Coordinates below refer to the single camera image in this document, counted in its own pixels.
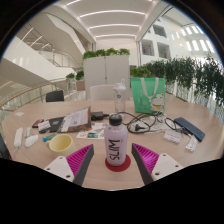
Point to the lilac drink bottle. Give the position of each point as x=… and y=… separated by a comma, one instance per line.
x=115, y=143

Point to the row of potted green trees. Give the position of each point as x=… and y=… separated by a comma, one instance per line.
x=186, y=75

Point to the printed magazine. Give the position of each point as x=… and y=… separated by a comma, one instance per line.
x=75, y=120

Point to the clear plastic packet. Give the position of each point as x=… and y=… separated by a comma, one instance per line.
x=192, y=143

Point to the red and black phone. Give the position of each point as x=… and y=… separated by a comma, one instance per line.
x=38, y=123

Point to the clear plastic tumbler with lid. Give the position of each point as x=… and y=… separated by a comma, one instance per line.
x=120, y=98

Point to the small planters with green plants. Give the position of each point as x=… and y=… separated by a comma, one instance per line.
x=75, y=78

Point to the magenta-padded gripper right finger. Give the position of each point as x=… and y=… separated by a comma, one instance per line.
x=163, y=165

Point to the black chair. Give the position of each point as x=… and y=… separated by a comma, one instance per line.
x=55, y=96

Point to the small white paper note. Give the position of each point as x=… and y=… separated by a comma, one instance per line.
x=19, y=114

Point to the pale yellow mug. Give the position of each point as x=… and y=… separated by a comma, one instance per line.
x=61, y=146

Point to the dark blue keyboard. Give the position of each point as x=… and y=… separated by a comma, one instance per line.
x=190, y=129

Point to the green tote bag, cat print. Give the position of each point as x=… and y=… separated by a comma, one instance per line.
x=143, y=96

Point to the white power strip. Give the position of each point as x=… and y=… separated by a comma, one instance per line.
x=18, y=137

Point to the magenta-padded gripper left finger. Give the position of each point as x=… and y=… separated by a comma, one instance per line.
x=63, y=166

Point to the small teal packet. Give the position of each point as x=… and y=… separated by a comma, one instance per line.
x=49, y=137

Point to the white flat packet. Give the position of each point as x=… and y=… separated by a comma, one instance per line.
x=172, y=136

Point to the black power bank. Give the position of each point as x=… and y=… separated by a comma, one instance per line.
x=98, y=116

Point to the small white charger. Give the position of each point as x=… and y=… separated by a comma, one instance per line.
x=28, y=132

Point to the flat round red coaster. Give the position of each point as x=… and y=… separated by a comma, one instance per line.
x=118, y=168

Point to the white computer mouse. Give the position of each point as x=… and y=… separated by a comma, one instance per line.
x=31, y=141

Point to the white planter cabinet with plants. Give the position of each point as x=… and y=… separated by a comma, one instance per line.
x=106, y=73

